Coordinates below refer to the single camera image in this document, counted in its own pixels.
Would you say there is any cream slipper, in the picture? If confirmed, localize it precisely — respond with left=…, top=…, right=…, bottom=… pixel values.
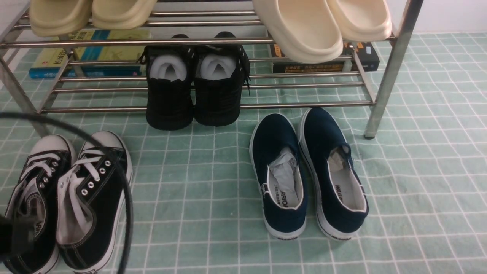
left=252, top=0, right=343, bottom=64
left=327, top=0, right=392, bottom=42

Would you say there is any black mesh shoe, right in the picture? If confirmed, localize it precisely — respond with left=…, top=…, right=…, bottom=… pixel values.
left=193, top=44, right=250, bottom=127

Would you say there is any yellow and blue book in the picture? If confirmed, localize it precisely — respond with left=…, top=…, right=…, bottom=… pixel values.
left=29, top=29, right=152, bottom=79

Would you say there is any tan slipper, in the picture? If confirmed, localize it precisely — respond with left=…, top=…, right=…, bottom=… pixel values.
left=92, top=0, right=157, bottom=30
left=29, top=0, right=92, bottom=37

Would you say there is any black canvas sneaker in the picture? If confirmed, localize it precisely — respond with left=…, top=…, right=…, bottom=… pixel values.
left=5, top=135, right=76, bottom=274
left=56, top=131, right=133, bottom=274

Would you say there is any tan slipper, far left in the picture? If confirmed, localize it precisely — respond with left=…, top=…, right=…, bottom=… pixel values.
left=29, top=0, right=92, bottom=37

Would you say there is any navy slip-on shoe, right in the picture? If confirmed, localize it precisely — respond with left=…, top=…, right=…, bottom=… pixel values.
left=297, top=108, right=369, bottom=241

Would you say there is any black mesh shoe, left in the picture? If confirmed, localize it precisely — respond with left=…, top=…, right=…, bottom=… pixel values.
left=138, top=45, right=197, bottom=131

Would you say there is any navy slip-on shoe, left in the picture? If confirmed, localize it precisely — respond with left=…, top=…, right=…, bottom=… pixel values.
left=249, top=113, right=309, bottom=241

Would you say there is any navy slip-on shoe, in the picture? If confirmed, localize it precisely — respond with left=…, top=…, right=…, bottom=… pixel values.
left=297, top=108, right=369, bottom=241
left=249, top=113, right=309, bottom=241

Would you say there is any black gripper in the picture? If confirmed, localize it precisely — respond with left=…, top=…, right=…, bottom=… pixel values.
left=0, top=216, right=35, bottom=263

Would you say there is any black book with orange text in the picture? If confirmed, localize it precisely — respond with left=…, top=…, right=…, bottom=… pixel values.
left=271, top=42, right=380, bottom=73

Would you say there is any black cable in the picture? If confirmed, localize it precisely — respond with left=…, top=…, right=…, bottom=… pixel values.
left=0, top=112, right=134, bottom=274

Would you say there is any green checked floor cloth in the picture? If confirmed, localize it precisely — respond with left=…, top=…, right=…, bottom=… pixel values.
left=0, top=33, right=487, bottom=274

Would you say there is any cream slipper, centre right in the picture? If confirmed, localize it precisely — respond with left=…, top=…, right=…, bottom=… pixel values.
left=252, top=0, right=343, bottom=64

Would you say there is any black mesh shoe, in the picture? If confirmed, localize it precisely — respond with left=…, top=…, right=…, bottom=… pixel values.
left=193, top=44, right=250, bottom=127
left=138, top=45, right=197, bottom=131

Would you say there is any stainless steel shoe rack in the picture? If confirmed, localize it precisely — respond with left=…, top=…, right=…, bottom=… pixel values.
left=1, top=0, right=423, bottom=139

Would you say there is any cream slipper, far right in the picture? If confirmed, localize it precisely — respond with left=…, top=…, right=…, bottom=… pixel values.
left=327, top=0, right=392, bottom=42

